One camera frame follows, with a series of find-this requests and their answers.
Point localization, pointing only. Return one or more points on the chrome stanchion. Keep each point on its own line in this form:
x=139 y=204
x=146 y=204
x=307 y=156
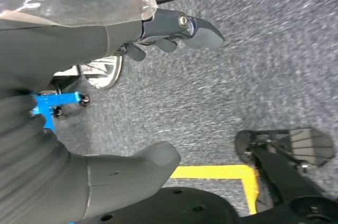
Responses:
x=106 y=73

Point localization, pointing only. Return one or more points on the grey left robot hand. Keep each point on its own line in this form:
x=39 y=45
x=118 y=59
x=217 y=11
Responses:
x=66 y=47

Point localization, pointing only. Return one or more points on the yellow floor tape square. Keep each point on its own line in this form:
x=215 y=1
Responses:
x=211 y=172

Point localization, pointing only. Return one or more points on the blue metal shelf rack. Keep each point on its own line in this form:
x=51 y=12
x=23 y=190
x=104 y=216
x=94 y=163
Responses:
x=47 y=101

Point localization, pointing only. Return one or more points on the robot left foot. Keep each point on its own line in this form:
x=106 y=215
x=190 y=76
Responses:
x=311 y=145

